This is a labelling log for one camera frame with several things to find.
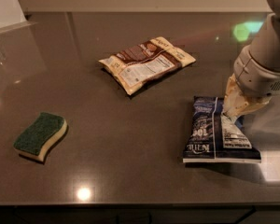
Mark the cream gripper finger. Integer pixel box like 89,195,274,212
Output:
228,94,271,118
223,74,249,116

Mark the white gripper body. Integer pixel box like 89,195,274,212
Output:
233,46,280,97

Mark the blue chip bag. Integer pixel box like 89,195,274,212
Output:
183,96,261,163

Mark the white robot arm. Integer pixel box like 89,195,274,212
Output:
223,0,280,118

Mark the brown chip bag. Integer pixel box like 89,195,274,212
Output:
100,36,195,95

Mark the green yellow sponge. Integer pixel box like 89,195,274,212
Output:
13,112,67,162

